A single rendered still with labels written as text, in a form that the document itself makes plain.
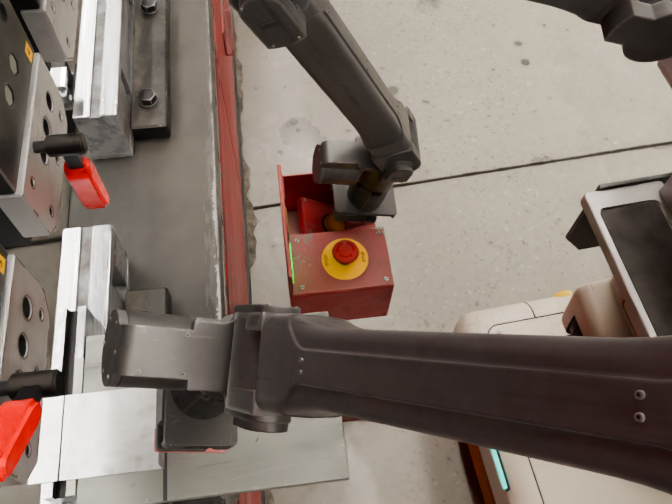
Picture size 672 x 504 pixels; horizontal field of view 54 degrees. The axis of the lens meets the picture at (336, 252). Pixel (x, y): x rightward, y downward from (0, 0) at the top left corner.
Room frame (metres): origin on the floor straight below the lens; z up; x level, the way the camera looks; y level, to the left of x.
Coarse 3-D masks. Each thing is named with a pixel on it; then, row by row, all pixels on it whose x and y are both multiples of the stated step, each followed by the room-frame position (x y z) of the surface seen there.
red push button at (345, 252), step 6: (342, 240) 0.50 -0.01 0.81; (348, 240) 0.50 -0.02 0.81; (336, 246) 0.49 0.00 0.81; (342, 246) 0.49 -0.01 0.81; (348, 246) 0.49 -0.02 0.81; (354, 246) 0.49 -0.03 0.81; (336, 252) 0.48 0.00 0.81; (342, 252) 0.48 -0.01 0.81; (348, 252) 0.48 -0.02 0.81; (354, 252) 0.48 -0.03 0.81; (336, 258) 0.47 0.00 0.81; (342, 258) 0.47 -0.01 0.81; (348, 258) 0.47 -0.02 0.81; (354, 258) 0.47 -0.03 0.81
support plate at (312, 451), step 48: (96, 336) 0.25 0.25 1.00; (96, 384) 0.20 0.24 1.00; (240, 432) 0.16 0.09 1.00; (288, 432) 0.16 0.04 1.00; (336, 432) 0.16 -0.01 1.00; (96, 480) 0.11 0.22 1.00; (144, 480) 0.11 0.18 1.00; (192, 480) 0.11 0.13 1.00; (240, 480) 0.11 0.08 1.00; (288, 480) 0.11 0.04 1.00; (336, 480) 0.12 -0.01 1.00
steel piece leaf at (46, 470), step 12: (60, 396) 0.19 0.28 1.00; (48, 408) 0.17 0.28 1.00; (60, 408) 0.17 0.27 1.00; (48, 420) 0.16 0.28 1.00; (60, 420) 0.16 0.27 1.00; (48, 432) 0.15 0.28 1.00; (60, 432) 0.15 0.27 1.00; (48, 444) 0.14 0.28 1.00; (60, 444) 0.14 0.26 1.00; (48, 456) 0.13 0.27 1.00; (36, 468) 0.11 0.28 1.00; (48, 468) 0.11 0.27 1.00; (36, 480) 0.10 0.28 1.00; (48, 480) 0.10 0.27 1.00
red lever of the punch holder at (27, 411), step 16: (0, 384) 0.12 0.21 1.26; (16, 384) 0.12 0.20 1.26; (32, 384) 0.12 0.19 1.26; (48, 384) 0.12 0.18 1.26; (16, 400) 0.11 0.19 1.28; (32, 400) 0.11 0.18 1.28; (0, 416) 0.09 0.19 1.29; (16, 416) 0.09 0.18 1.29; (32, 416) 0.09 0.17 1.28; (0, 432) 0.08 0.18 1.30; (16, 432) 0.08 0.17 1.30; (32, 432) 0.09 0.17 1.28; (0, 448) 0.07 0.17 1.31; (16, 448) 0.07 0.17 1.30; (0, 464) 0.06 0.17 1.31; (16, 464) 0.06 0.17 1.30; (0, 480) 0.06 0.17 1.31
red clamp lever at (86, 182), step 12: (36, 144) 0.32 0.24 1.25; (48, 144) 0.32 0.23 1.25; (60, 144) 0.32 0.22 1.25; (72, 144) 0.32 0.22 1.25; (84, 144) 0.33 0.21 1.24; (60, 156) 0.32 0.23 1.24; (72, 156) 0.32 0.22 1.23; (72, 168) 0.32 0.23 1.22; (84, 168) 0.32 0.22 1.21; (72, 180) 0.32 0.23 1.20; (84, 180) 0.32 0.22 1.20; (96, 180) 0.32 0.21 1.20; (84, 192) 0.32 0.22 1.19; (96, 192) 0.32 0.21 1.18; (84, 204) 0.32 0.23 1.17; (96, 204) 0.32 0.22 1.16
